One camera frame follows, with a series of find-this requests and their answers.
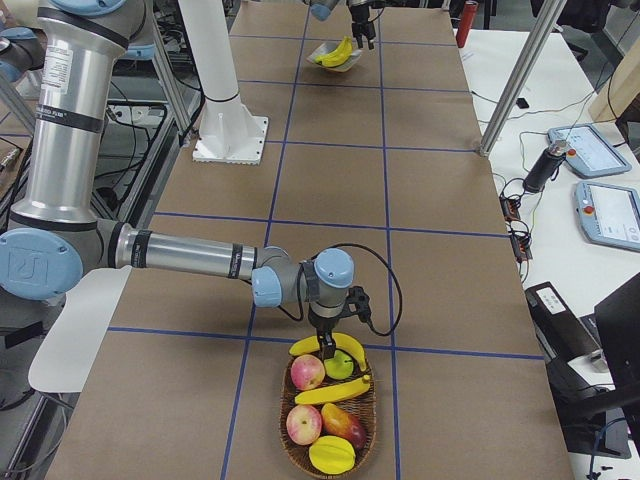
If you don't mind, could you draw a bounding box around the large curved yellow banana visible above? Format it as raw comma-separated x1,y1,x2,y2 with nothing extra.
289,332,368,372

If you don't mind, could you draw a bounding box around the teach pendant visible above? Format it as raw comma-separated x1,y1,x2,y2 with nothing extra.
574,181,639,252
547,124,631,178

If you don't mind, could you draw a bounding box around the aluminium frame post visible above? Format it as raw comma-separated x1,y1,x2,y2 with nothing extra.
478,0,566,157

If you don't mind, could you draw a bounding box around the black monitor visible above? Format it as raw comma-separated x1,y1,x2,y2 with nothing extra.
577,274,640,444

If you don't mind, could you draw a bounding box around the red yellow mango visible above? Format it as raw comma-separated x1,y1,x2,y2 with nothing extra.
320,403,367,450

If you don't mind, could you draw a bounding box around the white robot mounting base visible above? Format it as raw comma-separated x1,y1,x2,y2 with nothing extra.
180,1,269,165

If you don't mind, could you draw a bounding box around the white plastic chair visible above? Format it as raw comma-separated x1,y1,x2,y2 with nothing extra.
28,267,131,393

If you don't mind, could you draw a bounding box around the lower pink apple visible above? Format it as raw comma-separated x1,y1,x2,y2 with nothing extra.
286,405,322,446

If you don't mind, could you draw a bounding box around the black cylinder device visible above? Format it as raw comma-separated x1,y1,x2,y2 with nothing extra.
523,140,569,193

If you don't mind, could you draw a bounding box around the black box with label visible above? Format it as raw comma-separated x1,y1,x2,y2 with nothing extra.
525,282,614,399

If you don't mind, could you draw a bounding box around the yellow starfruit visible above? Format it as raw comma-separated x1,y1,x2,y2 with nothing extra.
308,435,356,475

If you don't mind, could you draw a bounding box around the yellow banana across basket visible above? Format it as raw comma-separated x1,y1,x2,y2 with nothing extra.
313,36,353,68

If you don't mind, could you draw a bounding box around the black braided cable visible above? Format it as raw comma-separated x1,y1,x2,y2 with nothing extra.
279,243,404,337

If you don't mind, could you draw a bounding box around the pink apple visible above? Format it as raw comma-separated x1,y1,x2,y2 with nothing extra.
290,354,325,391
286,405,322,446

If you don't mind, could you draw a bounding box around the upper teach pendant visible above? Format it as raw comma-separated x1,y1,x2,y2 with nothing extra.
547,124,631,178

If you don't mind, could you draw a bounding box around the grey square plate orange rim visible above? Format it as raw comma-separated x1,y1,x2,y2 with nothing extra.
306,38,362,73

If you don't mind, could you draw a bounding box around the red fire extinguisher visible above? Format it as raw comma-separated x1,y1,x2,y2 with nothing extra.
456,0,478,48

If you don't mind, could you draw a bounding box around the upper pink apple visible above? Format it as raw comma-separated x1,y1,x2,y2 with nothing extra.
290,354,325,391

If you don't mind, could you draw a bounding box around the wicker fruit basket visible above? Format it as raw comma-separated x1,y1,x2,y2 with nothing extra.
279,359,377,479

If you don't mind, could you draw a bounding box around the green apple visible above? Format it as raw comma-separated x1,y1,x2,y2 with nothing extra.
323,350,354,380

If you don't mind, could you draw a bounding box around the lower teach pendant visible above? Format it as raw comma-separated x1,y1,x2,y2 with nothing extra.
574,181,639,252

